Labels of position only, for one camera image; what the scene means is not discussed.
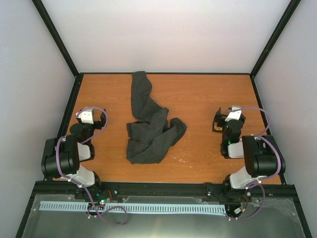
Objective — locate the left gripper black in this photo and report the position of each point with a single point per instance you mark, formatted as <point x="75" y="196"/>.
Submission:
<point x="98" y="125"/>

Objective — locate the black enclosure frame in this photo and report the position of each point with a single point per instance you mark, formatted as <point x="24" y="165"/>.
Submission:
<point x="290" y="9"/>

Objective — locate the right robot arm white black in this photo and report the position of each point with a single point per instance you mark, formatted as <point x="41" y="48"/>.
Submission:
<point x="262" y="157"/>

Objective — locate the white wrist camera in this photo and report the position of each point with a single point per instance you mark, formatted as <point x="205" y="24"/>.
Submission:
<point x="234" y="113"/>
<point x="86" y="116"/>

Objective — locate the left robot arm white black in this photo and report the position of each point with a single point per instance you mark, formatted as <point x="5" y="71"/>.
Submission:
<point x="62" y="157"/>

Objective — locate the dark pinstriped shirt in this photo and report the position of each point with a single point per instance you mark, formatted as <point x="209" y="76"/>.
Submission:
<point x="152" y="135"/>

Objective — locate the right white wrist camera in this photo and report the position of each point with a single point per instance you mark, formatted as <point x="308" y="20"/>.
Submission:
<point x="234" y="113"/>

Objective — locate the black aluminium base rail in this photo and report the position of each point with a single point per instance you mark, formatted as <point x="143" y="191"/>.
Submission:
<point x="119" y="191"/>

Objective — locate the black square frame tray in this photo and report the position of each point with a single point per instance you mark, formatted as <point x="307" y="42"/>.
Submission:
<point x="213" y="124"/>

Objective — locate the clear plastic sheet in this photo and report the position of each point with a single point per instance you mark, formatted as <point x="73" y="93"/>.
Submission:
<point x="274" y="218"/>

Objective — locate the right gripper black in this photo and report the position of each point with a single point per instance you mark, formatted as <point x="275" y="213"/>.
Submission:
<point x="220" y="116"/>

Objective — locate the light blue slotted cable duct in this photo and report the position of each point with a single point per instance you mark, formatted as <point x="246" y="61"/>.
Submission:
<point x="135" y="208"/>

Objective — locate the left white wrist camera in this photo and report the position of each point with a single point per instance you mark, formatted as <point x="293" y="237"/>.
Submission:
<point x="86" y="116"/>

